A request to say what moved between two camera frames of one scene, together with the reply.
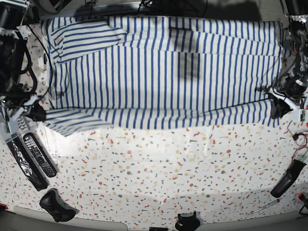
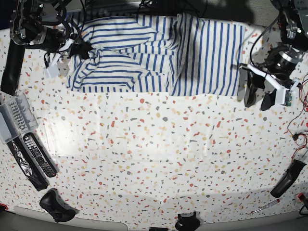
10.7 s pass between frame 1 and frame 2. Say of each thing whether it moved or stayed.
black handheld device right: stayed
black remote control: stayed
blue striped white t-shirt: moved
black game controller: stayed
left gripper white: moved
